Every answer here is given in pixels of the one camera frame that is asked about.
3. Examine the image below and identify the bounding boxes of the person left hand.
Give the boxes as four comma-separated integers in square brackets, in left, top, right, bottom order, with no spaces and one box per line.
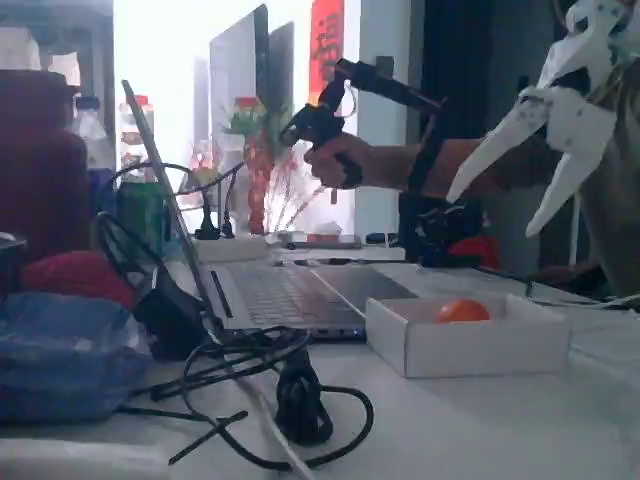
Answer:
[529,262,611,297]

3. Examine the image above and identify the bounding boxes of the red knitted pouch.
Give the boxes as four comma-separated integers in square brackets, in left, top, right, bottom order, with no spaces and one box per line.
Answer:
[22,252,137,312]

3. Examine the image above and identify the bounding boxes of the white cardboard box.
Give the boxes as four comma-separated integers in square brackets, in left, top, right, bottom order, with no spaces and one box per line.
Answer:
[364,293,572,380]

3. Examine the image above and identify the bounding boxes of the red orange banner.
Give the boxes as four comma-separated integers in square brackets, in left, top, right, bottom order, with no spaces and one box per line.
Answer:
[307,0,346,141]

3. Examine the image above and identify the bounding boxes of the person torso olive clothes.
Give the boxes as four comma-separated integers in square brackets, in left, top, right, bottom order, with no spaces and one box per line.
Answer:
[574,29,640,301]

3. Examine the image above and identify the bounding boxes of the dark red container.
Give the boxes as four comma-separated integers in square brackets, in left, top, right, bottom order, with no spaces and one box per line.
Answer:
[0,69,91,256]

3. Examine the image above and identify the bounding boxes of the black plug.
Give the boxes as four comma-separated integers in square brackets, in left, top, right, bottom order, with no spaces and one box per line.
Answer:
[194,189,221,242]
[219,164,246,241]

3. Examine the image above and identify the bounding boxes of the thin black looped cable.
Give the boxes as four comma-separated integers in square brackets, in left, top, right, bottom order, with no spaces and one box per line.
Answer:
[119,327,376,474]

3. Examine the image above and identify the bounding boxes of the white and red container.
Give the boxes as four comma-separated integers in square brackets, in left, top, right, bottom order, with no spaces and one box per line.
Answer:
[307,222,346,247]

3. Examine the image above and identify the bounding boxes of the person right hand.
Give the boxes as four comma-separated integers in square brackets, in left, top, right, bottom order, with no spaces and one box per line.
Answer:
[302,132,404,192]

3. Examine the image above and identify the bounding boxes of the plant in red vase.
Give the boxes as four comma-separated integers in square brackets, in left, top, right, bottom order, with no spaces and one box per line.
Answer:
[221,97,301,237]

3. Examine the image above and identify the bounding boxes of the small black power adapter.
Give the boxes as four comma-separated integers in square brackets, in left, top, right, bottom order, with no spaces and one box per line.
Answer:
[132,287,214,362]

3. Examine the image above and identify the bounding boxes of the black leader arm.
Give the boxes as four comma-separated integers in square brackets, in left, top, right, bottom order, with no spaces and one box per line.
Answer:
[279,57,486,270]

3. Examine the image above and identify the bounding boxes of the thick white cable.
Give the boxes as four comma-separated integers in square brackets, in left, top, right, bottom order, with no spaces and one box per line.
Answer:
[234,372,314,480]

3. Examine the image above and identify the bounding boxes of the silver laptop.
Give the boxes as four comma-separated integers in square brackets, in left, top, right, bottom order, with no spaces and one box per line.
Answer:
[121,80,420,347]

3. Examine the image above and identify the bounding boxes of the clear bottle blue cap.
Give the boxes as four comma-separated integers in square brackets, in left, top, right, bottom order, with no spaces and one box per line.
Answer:
[73,96,110,174]

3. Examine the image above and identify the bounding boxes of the orange fruit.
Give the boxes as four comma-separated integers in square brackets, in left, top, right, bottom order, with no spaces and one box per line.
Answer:
[433,298,492,325]

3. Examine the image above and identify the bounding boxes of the jar with red lid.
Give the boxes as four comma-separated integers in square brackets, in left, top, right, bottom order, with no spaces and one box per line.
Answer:
[118,96,157,169]

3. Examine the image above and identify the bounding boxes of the bundled black cable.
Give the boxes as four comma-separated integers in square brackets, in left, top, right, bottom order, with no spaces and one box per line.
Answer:
[276,349,335,449]

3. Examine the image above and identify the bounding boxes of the grey upright panel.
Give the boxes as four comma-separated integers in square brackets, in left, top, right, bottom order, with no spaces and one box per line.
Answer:
[208,4,271,151]
[268,22,296,119]

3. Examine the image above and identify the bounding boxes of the blue plastic bag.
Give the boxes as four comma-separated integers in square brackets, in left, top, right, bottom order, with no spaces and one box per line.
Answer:
[0,292,154,427]

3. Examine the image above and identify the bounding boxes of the white power strip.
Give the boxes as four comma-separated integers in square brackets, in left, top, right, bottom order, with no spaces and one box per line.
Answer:
[192,238,271,266]

